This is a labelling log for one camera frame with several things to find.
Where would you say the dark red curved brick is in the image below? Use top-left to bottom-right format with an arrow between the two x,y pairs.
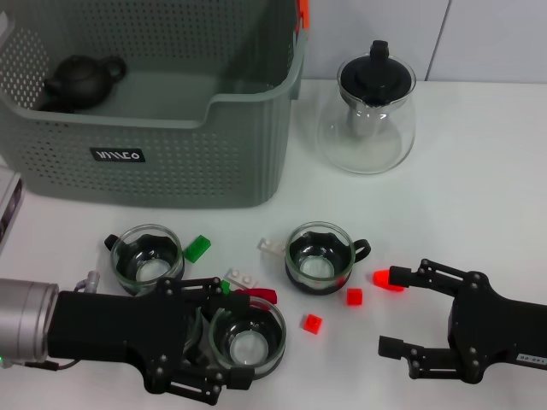
232,288 -> 278,305

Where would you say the red sloped brick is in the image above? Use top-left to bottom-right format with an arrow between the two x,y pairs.
373,267 -> 405,294

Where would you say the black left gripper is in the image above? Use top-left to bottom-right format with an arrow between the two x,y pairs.
49,276 -> 254,406

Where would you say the dark clay teapot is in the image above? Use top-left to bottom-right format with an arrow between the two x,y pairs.
42,54 -> 128,113

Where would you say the grey-green perforated storage bin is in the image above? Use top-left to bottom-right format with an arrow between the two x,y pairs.
0,0 -> 309,210

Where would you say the white building brick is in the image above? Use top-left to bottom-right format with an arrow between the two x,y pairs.
257,237 -> 286,257
224,267 -> 260,291

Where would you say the glass teacup with black base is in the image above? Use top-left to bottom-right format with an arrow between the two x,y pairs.
103,224 -> 185,296
284,220 -> 372,296
208,301 -> 287,379

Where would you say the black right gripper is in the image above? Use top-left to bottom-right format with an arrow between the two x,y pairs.
378,258 -> 547,384

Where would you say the orange plastic object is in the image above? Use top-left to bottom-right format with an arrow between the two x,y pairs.
294,0 -> 311,31

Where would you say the glass teapot with black lid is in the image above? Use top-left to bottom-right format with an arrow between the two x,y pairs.
318,40 -> 418,175

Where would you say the grey metal box device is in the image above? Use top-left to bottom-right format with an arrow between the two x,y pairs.
0,166 -> 26,253

